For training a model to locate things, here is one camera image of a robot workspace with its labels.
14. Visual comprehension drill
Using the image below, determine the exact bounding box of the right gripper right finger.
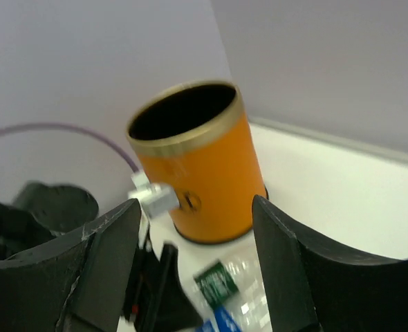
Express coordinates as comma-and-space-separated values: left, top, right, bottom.
252, 196, 408, 331

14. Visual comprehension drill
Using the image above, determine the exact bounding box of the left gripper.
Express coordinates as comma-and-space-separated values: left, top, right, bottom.
122, 221, 205, 332

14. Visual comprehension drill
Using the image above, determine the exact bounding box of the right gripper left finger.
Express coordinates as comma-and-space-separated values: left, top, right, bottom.
0, 199, 141, 331

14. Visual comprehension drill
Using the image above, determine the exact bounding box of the blue label bottle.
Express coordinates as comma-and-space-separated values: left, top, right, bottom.
195, 306, 242, 332

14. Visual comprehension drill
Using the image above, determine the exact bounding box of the green label clear bottle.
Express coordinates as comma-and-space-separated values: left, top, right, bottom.
184, 246, 272, 331

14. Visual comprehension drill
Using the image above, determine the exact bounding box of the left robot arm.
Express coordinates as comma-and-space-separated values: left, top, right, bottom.
0, 183, 203, 331

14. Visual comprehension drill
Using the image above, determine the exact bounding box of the orange cylindrical bin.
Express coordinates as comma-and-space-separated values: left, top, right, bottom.
127, 80, 268, 245

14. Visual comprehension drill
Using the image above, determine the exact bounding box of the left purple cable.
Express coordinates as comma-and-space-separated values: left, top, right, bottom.
0, 122, 142, 176

